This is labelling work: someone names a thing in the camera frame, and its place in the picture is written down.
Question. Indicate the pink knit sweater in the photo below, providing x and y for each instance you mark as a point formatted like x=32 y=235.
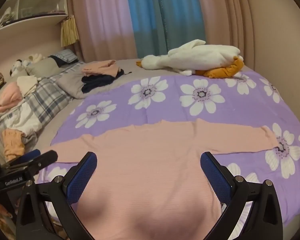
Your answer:
x=150 y=180

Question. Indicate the grey folded blanket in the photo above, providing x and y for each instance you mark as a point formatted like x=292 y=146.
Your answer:
x=71 y=83

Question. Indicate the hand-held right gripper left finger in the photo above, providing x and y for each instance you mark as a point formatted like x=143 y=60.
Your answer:
x=81 y=177

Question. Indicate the orange crumpled cloth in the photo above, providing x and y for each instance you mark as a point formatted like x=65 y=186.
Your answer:
x=12 y=145

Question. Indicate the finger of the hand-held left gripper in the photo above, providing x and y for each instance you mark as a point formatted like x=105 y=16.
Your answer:
x=45 y=158
x=27 y=155

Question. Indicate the pink crumpled cloth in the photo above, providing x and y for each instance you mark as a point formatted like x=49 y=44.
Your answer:
x=10 y=97

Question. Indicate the yellow fringed cloth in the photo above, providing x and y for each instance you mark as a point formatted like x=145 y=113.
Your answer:
x=69 y=31

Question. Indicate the white wall shelf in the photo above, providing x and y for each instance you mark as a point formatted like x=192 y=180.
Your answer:
x=27 y=22

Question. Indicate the blue striped pillow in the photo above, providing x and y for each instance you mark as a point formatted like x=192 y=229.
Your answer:
x=66 y=55

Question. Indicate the white goose plush toy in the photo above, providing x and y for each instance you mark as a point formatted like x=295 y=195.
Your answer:
x=190 y=57

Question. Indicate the folded peach garment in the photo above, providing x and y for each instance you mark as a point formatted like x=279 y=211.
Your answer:
x=100 y=67

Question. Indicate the pink curtain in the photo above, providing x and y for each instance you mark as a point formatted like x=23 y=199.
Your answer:
x=102 y=17
x=225 y=12

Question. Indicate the black and white plush toy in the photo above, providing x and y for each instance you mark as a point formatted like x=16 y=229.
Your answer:
x=20 y=65

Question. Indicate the blue curtain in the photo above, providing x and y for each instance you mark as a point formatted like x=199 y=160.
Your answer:
x=162 y=17

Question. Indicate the plaid quilt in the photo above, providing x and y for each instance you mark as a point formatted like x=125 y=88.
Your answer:
x=46 y=100

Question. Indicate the purple floral blanket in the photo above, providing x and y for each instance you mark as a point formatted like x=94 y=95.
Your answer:
x=215 y=110

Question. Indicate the folded dark navy garment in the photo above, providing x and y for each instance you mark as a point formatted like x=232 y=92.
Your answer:
x=100 y=81

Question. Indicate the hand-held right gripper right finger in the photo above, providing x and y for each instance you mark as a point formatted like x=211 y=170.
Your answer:
x=215 y=177

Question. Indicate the grey pillow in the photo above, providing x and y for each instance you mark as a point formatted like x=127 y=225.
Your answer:
x=43 y=68

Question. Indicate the cream cloth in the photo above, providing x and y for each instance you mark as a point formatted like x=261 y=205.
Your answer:
x=26 y=82

